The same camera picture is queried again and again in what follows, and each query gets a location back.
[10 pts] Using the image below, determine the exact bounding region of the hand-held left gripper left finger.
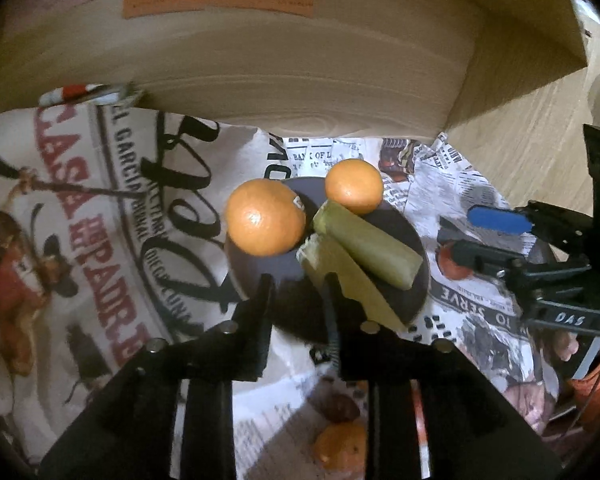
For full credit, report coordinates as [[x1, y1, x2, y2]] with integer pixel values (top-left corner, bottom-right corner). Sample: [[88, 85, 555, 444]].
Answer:
[[39, 274, 277, 480]]

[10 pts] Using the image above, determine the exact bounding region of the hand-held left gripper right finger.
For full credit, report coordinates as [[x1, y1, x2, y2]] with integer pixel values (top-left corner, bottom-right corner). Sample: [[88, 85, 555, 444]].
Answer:
[[324, 273, 562, 480]]

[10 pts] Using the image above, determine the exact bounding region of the newspaper print tablecloth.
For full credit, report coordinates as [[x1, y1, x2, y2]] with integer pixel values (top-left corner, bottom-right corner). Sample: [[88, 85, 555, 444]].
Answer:
[[0, 95, 561, 480]]

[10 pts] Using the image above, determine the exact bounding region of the thick green sugarcane piece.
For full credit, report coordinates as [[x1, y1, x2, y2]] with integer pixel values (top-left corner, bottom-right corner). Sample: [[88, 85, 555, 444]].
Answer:
[[312, 200, 424, 291]]

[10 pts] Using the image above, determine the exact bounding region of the small orange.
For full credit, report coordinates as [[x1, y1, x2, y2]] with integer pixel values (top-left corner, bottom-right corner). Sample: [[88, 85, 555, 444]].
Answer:
[[324, 158, 384, 216]]

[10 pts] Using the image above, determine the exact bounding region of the person's right hand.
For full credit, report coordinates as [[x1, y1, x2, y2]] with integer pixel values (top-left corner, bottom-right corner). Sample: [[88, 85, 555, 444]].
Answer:
[[554, 332, 582, 362]]

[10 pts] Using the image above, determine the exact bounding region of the red white marker pen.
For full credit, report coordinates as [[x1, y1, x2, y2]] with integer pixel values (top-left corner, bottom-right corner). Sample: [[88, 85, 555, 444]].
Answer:
[[38, 82, 143, 107]]

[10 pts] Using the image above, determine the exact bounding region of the large orange with sticker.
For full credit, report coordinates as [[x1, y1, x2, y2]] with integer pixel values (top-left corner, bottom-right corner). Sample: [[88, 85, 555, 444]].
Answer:
[[224, 179, 307, 257]]

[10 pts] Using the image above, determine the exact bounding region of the split green sugarcane piece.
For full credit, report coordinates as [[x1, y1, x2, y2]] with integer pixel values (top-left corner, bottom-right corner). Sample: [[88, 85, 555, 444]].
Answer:
[[297, 233, 407, 332]]

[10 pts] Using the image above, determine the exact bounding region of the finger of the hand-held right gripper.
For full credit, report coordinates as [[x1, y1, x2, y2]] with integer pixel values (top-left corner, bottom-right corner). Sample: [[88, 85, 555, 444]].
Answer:
[[449, 239, 592, 302], [467, 200, 589, 252]]

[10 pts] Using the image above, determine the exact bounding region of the dark round plate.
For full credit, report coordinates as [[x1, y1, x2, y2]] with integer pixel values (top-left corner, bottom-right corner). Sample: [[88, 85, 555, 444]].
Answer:
[[224, 176, 431, 347]]

